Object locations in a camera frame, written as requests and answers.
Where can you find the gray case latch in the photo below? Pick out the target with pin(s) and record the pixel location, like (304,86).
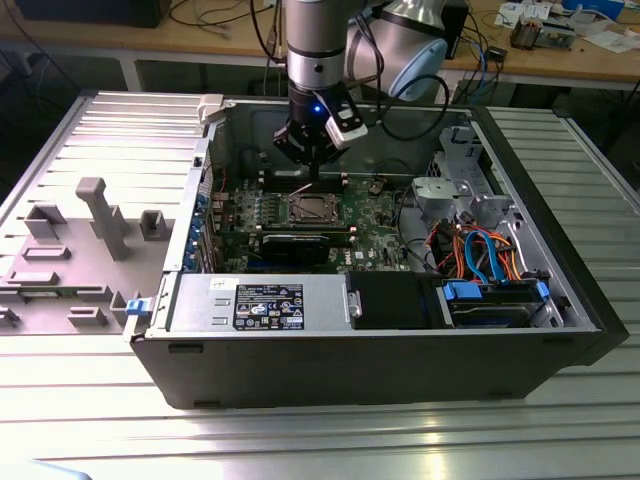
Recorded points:
(210,107)

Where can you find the silver CPU chip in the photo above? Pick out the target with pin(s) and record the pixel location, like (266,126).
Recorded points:
(310,210)

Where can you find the silver power supply unit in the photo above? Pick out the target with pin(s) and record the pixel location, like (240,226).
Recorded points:
(200,305)

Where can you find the tall black box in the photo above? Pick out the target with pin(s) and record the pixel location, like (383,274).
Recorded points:
(457,25)

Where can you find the black PC case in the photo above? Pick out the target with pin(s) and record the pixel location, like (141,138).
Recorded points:
(350,370)

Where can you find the black RAM slot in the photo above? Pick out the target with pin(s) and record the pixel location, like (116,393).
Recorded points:
(332,181)
(332,191)
(305,229)
(341,234)
(332,175)
(332,186)
(305,226)

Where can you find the white labelled box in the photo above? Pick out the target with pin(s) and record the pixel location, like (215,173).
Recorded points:
(452,89)

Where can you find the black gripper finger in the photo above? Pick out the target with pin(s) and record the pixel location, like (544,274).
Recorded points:
(292,145)
(330,152)

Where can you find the silver metal drive cage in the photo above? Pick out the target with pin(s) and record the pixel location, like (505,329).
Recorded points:
(440,192)

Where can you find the blue box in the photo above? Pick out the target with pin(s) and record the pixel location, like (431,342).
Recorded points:
(600,7)

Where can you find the wooden workbench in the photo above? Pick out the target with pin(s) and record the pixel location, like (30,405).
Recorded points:
(150,37)

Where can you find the black plastic shroud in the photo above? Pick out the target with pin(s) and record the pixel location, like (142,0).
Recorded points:
(390,300)

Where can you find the black graphics card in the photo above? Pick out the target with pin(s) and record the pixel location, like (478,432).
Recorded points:
(295,247)

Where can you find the finned CPU cooler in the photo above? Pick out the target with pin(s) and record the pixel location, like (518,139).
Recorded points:
(525,32)

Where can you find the green motherboard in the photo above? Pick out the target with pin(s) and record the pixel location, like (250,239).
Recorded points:
(380,235)

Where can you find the blue case latch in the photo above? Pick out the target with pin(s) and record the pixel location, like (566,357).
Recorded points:
(137,307)

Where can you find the small black box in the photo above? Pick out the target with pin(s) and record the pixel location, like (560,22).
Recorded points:
(497,54)

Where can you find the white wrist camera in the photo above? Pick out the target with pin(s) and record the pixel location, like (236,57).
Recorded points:
(347,127)

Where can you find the hard disk in blue carrier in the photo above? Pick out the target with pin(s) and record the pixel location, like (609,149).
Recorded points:
(487,312)

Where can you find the gray parts rack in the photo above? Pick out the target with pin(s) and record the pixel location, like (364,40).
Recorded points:
(85,280)

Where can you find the gray metal device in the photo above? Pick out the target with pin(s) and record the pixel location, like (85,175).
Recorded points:
(557,35)

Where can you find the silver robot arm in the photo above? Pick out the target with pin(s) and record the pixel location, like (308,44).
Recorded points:
(315,45)

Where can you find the white papers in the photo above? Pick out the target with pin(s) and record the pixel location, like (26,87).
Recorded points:
(615,40)

